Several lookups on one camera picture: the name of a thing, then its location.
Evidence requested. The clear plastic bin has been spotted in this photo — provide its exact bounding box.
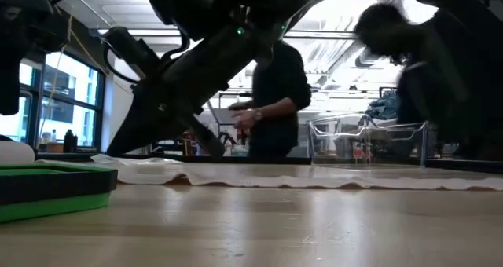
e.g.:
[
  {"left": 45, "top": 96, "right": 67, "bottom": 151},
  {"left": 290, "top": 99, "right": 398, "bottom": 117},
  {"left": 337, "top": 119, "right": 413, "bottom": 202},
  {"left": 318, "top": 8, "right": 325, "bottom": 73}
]
[{"left": 307, "top": 115, "right": 429, "bottom": 168}]

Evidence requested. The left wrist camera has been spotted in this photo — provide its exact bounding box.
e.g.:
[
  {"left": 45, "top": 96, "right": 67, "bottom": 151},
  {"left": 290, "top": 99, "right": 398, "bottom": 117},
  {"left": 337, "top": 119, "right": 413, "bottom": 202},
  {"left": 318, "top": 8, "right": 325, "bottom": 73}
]
[{"left": 27, "top": 12, "right": 72, "bottom": 55}]

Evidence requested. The ceiling light strip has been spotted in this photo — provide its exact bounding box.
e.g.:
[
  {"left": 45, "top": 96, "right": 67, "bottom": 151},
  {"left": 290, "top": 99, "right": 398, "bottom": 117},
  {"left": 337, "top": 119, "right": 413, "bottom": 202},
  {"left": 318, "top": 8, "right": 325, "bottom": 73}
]
[{"left": 127, "top": 28, "right": 182, "bottom": 36}]

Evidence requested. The dark bottle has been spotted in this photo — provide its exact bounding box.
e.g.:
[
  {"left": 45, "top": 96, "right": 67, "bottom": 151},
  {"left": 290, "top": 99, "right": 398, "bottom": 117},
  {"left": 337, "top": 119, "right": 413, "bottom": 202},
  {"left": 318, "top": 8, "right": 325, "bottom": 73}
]
[{"left": 63, "top": 128, "right": 79, "bottom": 153}]

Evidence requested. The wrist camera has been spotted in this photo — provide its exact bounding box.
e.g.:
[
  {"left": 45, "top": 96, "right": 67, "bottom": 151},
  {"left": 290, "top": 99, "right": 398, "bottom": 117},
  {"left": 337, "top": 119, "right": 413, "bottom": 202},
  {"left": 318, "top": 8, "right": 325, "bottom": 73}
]
[
  {"left": 27, "top": 12, "right": 72, "bottom": 55},
  {"left": 100, "top": 26, "right": 159, "bottom": 80}
]

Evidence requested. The black right camera cable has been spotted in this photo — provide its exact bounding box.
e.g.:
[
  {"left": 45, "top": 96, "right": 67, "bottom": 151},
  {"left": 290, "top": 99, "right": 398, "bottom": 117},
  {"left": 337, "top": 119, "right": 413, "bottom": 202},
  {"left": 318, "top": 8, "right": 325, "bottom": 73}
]
[{"left": 101, "top": 33, "right": 192, "bottom": 84}]

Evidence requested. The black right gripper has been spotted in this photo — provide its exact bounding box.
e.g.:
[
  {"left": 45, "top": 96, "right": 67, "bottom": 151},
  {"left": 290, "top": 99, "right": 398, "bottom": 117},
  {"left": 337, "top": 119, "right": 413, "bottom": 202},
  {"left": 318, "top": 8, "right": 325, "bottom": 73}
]
[{"left": 106, "top": 21, "right": 290, "bottom": 158}]

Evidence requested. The blue cloth pile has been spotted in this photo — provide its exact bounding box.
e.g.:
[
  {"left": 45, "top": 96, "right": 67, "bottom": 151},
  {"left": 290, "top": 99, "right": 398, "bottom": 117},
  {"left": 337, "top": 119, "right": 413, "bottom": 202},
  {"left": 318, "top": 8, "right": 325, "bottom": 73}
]
[{"left": 365, "top": 89, "right": 400, "bottom": 121}]

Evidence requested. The green and black square tray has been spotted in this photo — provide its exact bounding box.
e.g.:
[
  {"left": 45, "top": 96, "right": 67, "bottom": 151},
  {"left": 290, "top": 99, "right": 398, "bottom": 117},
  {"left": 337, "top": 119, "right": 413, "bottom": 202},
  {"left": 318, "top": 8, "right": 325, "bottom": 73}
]
[{"left": 0, "top": 163, "right": 119, "bottom": 224}]

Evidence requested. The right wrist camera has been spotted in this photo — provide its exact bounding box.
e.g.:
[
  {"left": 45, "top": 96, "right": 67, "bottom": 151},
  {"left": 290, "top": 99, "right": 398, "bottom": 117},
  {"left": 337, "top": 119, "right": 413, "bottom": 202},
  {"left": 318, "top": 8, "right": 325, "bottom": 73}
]
[{"left": 100, "top": 26, "right": 159, "bottom": 80}]

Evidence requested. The person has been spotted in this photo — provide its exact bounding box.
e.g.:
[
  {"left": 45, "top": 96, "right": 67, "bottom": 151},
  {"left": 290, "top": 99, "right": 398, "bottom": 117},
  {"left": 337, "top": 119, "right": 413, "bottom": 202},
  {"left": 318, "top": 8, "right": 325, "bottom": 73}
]
[
  {"left": 353, "top": 2, "right": 503, "bottom": 161},
  {"left": 227, "top": 38, "right": 314, "bottom": 159}
]

